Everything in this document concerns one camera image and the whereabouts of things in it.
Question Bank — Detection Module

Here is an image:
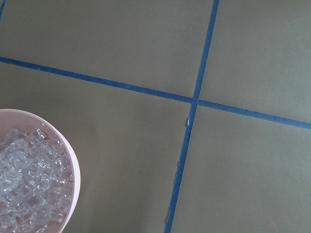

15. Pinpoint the clear ice cubes pile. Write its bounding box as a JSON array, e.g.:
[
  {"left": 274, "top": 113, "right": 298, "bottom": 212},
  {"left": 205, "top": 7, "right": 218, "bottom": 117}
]
[{"left": 0, "top": 128, "right": 73, "bottom": 233}]

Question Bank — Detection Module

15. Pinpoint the pink bowl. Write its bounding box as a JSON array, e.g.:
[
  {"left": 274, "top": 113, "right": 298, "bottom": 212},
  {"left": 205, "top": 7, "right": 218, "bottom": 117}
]
[{"left": 0, "top": 109, "right": 81, "bottom": 233}]

